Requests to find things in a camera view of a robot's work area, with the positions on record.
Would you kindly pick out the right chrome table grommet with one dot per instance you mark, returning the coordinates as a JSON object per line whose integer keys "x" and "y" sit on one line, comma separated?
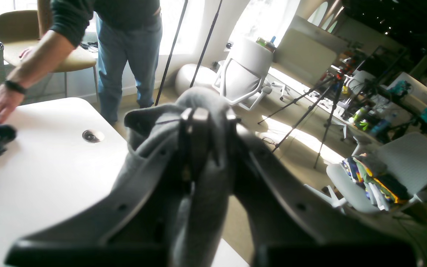
{"x": 93, "y": 136}

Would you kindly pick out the person's forearm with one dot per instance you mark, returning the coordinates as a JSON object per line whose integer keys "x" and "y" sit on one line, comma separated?
{"x": 44, "y": 58}

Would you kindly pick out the colourful clothes pile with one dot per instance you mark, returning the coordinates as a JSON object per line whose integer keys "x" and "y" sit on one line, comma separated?
{"x": 370, "y": 173}

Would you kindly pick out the white chair with clothes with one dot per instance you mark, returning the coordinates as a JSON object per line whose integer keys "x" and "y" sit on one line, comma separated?
{"x": 406, "y": 159}

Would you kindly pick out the blue jeans leg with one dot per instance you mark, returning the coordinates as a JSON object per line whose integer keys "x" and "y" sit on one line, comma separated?
{"x": 138, "y": 48}

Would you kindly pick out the black wrist band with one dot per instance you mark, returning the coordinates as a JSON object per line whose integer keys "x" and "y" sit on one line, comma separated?
{"x": 14, "y": 86}

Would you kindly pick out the black camera tripod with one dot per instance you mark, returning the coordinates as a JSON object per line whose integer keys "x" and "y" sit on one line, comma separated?
{"x": 337, "y": 83}

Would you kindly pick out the dark green sweater torso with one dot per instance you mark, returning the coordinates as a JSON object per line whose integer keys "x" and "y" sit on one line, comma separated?
{"x": 71, "y": 17}

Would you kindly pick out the white office chair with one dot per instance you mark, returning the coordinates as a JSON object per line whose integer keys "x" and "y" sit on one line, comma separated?
{"x": 242, "y": 77}

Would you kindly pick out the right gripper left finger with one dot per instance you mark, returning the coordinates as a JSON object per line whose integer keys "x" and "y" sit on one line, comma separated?
{"x": 134, "y": 226}

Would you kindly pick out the beige chair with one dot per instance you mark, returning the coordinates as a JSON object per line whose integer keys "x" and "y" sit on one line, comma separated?
{"x": 20, "y": 30}

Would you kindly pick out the grey T-shirt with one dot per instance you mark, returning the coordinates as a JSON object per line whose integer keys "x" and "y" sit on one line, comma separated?
{"x": 201, "y": 219}

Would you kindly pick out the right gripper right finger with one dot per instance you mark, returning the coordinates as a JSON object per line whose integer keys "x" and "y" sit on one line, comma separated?
{"x": 290, "y": 226}

